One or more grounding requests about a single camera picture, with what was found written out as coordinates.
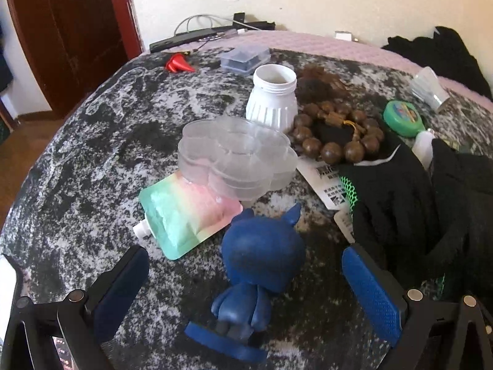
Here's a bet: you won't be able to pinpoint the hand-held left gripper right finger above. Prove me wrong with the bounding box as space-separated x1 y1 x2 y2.
341 243 493 370

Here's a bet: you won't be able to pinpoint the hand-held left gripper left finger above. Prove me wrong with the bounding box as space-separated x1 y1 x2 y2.
0 245 150 370

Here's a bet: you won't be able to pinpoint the blue figurine toy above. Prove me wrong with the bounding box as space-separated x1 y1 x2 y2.
184 202 307 363

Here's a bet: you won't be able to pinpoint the white printed paper tag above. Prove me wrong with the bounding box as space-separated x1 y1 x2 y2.
296 158 349 211
333 210 355 245

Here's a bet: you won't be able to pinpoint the black knit gloves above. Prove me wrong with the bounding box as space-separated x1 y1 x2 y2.
338 138 493 302

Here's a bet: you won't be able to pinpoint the rainbow spout pouch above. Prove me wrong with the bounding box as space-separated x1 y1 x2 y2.
133 171 244 260

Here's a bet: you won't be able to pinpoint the black grey mottled blanket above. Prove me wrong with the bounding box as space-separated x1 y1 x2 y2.
0 48 493 370

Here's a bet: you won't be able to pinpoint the small white bottle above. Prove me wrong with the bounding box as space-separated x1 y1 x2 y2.
411 129 436 171

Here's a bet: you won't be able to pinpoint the clear flower-shaped plastic box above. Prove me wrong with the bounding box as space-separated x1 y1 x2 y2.
177 115 299 202

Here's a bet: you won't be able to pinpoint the green round container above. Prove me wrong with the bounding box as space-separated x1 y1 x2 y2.
383 100 426 138

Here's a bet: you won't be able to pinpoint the clear plastic cup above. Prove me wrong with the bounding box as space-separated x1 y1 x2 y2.
410 66 451 112

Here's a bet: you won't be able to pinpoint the white plastic jar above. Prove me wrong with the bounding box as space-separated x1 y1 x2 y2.
245 64 298 133

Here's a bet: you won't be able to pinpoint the brown tassel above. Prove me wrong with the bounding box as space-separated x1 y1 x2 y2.
296 65 348 105

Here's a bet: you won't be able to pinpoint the red cone nozzle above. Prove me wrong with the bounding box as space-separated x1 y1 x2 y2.
165 53 197 73

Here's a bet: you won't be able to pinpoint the black cloth pile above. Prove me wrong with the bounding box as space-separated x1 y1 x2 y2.
381 26 493 101

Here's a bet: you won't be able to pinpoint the black power strip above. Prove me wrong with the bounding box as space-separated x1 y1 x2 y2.
149 20 276 54

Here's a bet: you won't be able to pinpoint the pink quilted bedspread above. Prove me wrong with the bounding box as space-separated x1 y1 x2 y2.
200 30 493 105

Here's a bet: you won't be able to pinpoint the clear rectangular plastic box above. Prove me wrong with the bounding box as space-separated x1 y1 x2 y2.
219 44 271 76

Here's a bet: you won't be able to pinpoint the brown wooden door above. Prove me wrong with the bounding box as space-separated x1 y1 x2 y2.
3 0 145 121

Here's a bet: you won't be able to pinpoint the wooden bead bracelet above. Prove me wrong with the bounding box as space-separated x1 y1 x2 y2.
288 101 386 165

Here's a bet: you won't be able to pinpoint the white cable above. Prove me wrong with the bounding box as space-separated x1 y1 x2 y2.
173 14 263 36

